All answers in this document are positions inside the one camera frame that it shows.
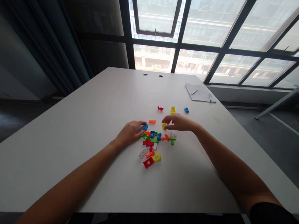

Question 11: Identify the person's right hand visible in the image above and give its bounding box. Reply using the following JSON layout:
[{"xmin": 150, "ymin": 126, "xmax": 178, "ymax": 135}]
[{"xmin": 161, "ymin": 112, "xmax": 201, "ymax": 134}]

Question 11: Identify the person's left hand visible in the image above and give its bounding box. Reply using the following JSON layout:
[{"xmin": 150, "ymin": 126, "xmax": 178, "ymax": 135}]
[{"xmin": 114, "ymin": 120, "xmax": 148, "ymax": 148}]

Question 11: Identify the pile of coloured plastic pieces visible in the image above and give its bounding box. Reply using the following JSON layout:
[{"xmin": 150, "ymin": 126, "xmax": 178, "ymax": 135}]
[{"xmin": 137, "ymin": 129, "xmax": 180, "ymax": 170}]

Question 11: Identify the white paper sheet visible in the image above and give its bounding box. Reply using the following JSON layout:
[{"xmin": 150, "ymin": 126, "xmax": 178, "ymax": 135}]
[{"xmin": 185, "ymin": 81, "xmax": 215, "ymax": 103}]

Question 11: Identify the large black-framed window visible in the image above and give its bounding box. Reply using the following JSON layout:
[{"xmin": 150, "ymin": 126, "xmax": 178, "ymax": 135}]
[{"xmin": 128, "ymin": 0, "xmax": 299, "ymax": 98}]

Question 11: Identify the dark curtain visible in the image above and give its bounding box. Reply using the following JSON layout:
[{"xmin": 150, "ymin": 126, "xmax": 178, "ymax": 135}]
[{"xmin": 0, "ymin": 0, "xmax": 96, "ymax": 100}]

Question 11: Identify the white table frame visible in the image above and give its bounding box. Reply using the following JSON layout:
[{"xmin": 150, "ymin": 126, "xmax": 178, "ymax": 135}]
[{"xmin": 253, "ymin": 83, "xmax": 299, "ymax": 148}]

